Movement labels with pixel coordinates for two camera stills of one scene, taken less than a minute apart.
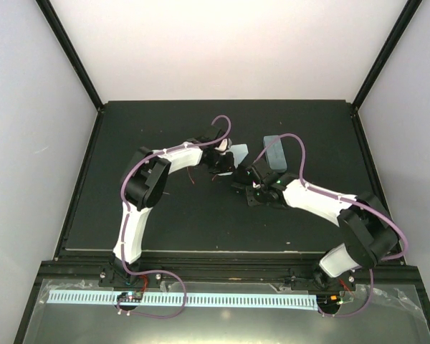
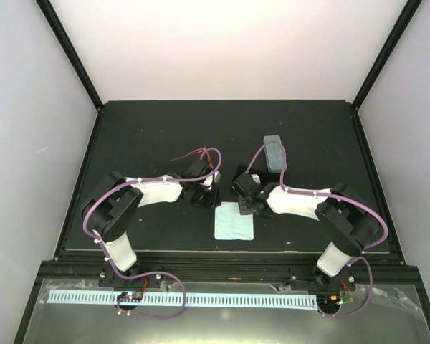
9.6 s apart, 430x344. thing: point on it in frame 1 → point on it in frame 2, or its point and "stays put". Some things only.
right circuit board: (329, 301) stays put
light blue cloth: (239, 152) → (230, 224)
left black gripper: (228, 167) → (212, 201)
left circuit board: (130, 297) stays put
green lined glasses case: (274, 155) stays put
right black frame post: (387, 54) stays put
